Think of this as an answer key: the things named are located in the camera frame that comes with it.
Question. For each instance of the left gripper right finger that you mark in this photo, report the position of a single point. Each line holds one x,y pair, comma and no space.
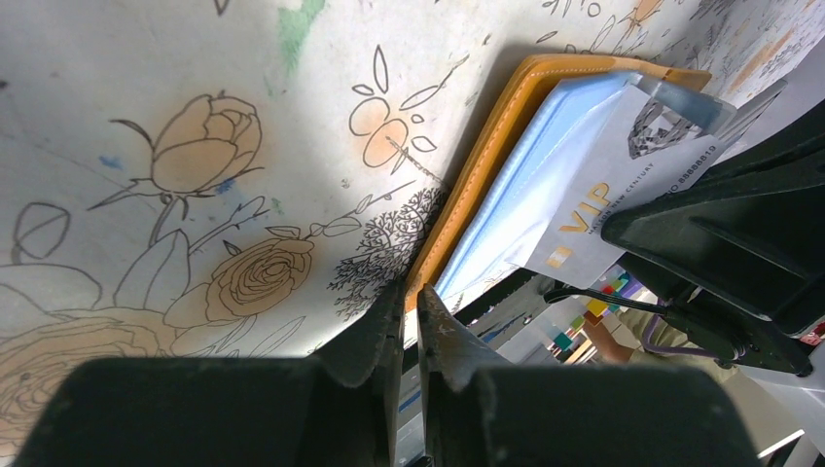
479,409

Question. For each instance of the floral tablecloth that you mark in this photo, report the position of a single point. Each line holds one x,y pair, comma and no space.
241,178

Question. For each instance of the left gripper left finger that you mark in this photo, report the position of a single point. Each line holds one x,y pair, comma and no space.
334,407

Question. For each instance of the white VIP credit card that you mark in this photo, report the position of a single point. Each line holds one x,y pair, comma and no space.
651,140

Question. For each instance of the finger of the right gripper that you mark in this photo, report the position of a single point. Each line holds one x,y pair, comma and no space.
750,231
729,335

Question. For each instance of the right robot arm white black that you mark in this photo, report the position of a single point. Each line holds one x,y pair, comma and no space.
786,393

